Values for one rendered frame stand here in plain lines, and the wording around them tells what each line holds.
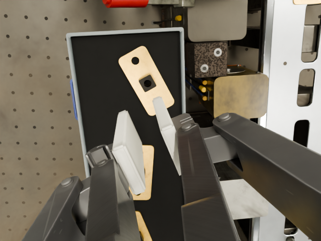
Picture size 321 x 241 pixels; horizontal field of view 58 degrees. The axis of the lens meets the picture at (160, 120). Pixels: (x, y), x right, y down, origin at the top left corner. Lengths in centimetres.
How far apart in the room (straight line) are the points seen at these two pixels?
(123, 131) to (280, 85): 46
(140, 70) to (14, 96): 59
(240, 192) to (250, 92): 17
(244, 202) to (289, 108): 21
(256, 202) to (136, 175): 40
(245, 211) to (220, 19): 32
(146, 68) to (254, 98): 21
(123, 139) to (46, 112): 74
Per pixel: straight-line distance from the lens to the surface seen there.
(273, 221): 73
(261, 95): 50
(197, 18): 45
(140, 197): 43
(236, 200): 53
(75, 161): 93
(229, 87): 48
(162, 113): 17
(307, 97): 65
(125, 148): 15
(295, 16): 60
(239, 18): 47
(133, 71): 36
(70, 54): 37
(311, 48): 63
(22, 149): 95
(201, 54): 44
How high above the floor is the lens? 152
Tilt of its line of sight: 72 degrees down
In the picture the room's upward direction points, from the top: 162 degrees clockwise
